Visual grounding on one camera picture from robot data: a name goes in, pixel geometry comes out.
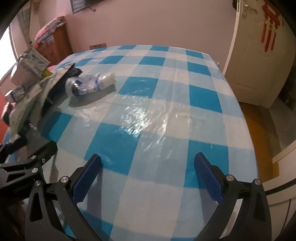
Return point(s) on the crushed white plastic bottle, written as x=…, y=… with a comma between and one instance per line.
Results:
x=82, y=85

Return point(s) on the yellow snack wrapper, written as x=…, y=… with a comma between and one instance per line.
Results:
x=46, y=73

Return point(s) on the window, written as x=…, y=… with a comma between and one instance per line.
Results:
x=7, y=56

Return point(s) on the blue checkered tablecloth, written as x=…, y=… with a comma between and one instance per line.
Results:
x=167, y=104

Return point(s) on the brown wooden cabinet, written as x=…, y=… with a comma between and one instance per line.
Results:
x=57, y=47

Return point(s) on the wall mounted black television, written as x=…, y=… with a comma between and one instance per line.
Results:
x=79, y=5

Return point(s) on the silver foil snack pouch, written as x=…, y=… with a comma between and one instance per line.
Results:
x=29, y=68

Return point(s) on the grey courier mailer bag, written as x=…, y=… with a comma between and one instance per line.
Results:
x=34, y=105

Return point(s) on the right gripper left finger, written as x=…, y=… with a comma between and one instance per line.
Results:
x=52, y=212

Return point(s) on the white door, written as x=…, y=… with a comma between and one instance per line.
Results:
x=255, y=76

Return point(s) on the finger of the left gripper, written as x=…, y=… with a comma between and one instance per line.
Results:
x=9, y=148
x=30, y=168

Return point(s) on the folded blankets stack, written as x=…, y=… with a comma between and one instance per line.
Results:
x=49, y=29

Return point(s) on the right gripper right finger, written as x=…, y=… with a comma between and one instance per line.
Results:
x=253, y=221

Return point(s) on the red knot door ornament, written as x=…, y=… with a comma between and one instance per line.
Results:
x=271, y=25

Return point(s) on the door handle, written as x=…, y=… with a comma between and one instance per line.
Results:
x=246, y=9

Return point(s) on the wall power socket strip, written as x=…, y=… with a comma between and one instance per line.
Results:
x=97, y=46

